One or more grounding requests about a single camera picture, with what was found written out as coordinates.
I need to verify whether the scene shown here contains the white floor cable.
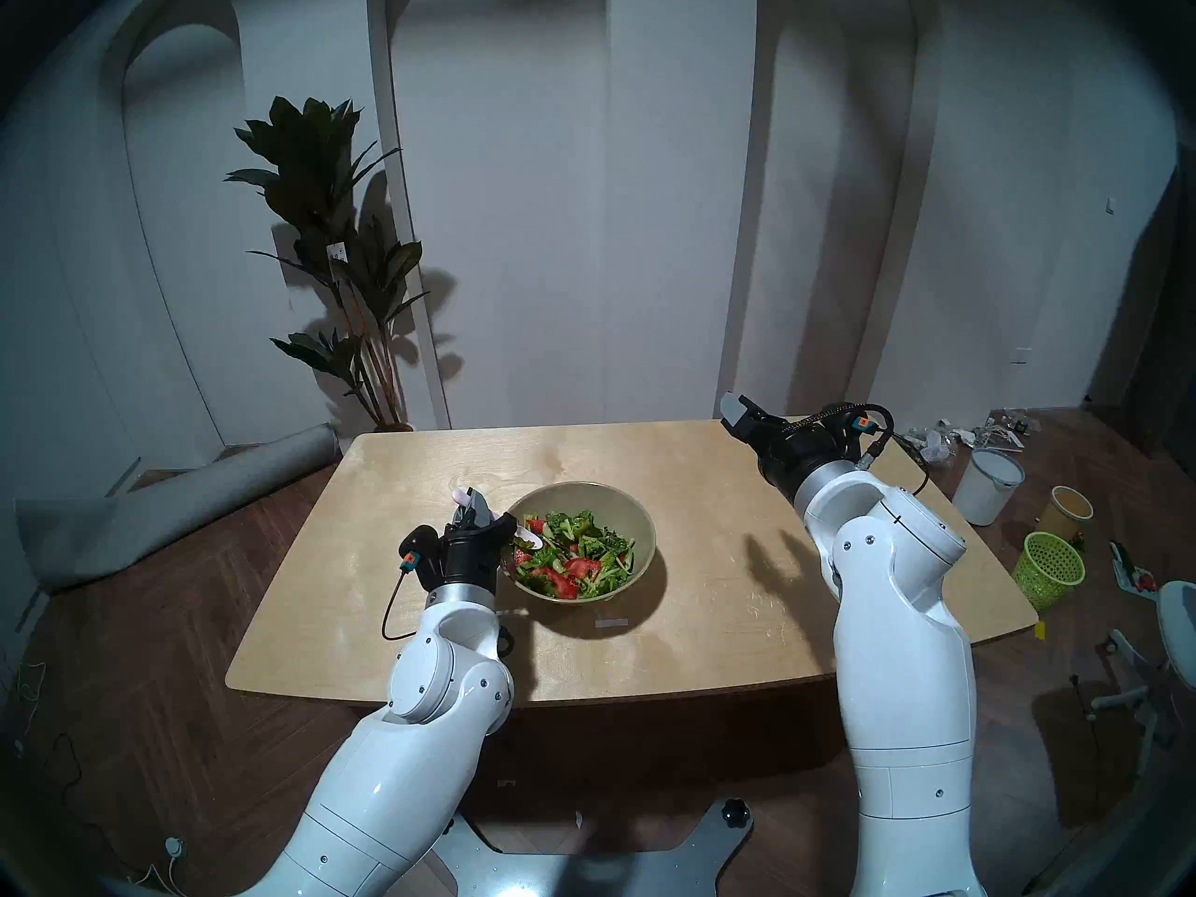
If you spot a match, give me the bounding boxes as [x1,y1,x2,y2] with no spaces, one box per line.
[0,648,46,747]

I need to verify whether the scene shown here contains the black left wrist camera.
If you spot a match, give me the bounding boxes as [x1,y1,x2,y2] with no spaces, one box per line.
[399,524,445,574]

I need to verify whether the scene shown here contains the white swivel chair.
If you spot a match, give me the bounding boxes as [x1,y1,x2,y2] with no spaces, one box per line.
[1084,580,1196,779]

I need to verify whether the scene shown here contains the rolled grey floor mat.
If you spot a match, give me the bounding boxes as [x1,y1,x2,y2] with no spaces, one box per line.
[14,423,339,592]

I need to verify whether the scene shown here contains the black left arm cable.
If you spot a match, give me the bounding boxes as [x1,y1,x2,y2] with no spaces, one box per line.
[381,568,433,642]

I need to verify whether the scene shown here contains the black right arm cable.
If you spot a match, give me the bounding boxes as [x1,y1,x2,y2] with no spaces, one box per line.
[790,402,931,499]

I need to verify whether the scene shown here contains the dark grey cabinet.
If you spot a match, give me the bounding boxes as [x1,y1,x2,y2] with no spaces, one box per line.
[1112,157,1196,466]

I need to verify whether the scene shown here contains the crumpled white plastic wrappers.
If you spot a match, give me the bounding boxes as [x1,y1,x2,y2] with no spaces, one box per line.
[897,420,973,466]

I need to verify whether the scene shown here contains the white plastic bucket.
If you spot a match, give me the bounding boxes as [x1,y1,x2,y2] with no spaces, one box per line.
[951,448,1026,527]

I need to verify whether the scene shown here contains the beige green salad bowl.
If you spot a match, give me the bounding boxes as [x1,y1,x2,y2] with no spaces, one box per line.
[503,481,658,605]

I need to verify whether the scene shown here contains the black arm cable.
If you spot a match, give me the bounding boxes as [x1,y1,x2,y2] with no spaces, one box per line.
[381,568,433,642]
[790,402,931,499]

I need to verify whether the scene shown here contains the small packaging litter pile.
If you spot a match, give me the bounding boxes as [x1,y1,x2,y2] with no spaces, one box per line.
[976,407,1040,449]

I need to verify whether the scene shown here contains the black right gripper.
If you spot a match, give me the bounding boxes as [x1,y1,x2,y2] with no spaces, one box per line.
[718,392,861,505]

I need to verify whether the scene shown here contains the beige paper cup bin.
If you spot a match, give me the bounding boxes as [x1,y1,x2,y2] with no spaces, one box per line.
[1037,486,1094,543]

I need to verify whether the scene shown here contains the tall dark green potted plant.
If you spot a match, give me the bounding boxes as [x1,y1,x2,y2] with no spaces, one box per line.
[224,96,431,434]

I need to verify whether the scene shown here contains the black floor cable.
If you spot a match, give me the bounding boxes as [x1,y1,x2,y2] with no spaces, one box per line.
[19,732,94,840]

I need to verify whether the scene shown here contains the green mesh basket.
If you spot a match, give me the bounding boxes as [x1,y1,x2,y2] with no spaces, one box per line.
[1012,531,1087,611]

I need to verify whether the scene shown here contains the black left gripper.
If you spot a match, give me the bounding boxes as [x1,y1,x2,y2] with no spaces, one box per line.
[432,489,520,591]

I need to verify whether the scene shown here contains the pale pink white spoon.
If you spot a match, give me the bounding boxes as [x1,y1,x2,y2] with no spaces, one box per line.
[450,484,548,548]

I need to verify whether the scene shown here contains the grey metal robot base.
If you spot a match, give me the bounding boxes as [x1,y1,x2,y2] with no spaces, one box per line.
[439,797,756,897]

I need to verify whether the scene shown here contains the mixed green salad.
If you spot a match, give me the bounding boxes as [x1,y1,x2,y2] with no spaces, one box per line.
[512,509,636,600]

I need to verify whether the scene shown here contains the white cutting board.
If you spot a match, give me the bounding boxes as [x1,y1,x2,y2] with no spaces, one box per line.
[1110,551,1160,595]

